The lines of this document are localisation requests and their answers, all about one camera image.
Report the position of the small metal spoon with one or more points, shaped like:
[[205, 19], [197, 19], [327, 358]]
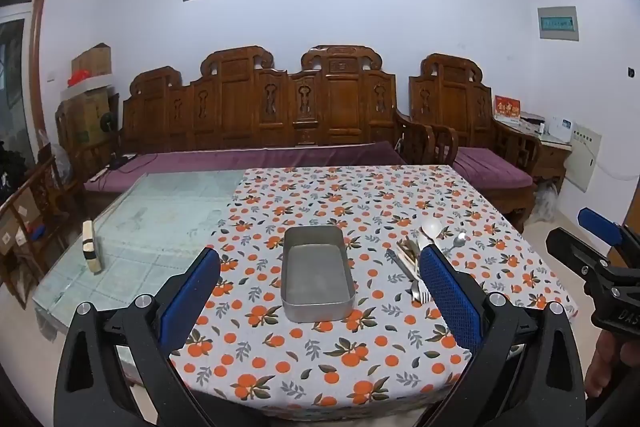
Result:
[[461, 237]]

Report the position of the white wall panel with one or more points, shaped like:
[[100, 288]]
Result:
[[584, 157]]

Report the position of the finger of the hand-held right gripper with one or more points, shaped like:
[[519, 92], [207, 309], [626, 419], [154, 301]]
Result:
[[575, 249], [600, 223]]

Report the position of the small brown cardboard box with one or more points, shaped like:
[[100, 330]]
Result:
[[92, 61]]

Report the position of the person's right hand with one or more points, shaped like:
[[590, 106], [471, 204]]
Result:
[[600, 367]]

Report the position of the red gift box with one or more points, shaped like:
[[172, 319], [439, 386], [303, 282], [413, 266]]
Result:
[[507, 109]]

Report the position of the clear plastic bag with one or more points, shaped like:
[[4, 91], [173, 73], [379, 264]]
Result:
[[61, 161], [545, 202]]

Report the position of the white flat box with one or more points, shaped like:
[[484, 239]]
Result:
[[87, 86]]

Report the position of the large metal spoon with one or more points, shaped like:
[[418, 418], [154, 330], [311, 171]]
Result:
[[398, 263]]

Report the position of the orange print tablecloth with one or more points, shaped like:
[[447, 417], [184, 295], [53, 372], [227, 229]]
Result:
[[310, 357]]

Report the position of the carved wooden armchair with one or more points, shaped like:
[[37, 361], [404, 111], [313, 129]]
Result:
[[450, 92]]

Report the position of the purple armchair cushion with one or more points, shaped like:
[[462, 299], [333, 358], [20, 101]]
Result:
[[490, 169]]

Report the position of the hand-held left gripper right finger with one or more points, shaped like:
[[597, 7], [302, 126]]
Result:
[[450, 302]]

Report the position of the small black fan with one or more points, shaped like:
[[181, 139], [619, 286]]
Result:
[[107, 123]]

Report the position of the red cloth item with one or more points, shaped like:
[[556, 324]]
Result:
[[79, 78]]

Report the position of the white plastic spoon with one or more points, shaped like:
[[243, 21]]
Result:
[[431, 228]]

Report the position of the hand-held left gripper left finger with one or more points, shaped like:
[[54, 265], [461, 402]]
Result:
[[195, 297]]

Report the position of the carved wooden sofa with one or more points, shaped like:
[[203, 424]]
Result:
[[330, 107]]

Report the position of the brown wooden door frame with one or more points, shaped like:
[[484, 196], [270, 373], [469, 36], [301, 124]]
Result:
[[39, 57]]

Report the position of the white and blue device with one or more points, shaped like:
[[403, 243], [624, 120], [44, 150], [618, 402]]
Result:
[[560, 129]]

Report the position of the wooden side table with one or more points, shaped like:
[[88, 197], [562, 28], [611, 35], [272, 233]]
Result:
[[552, 162]]

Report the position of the white printer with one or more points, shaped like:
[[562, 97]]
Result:
[[532, 123]]

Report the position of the large brown cardboard box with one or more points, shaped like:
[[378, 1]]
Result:
[[87, 117]]

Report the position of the wooden block with black band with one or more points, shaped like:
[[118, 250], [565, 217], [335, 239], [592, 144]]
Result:
[[91, 247]]

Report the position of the grey wall electrical box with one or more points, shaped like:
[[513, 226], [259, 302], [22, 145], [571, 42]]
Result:
[[558, 23]]

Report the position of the rectangular metal tray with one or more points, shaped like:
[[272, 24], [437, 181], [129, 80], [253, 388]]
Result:
[[315, 277]]

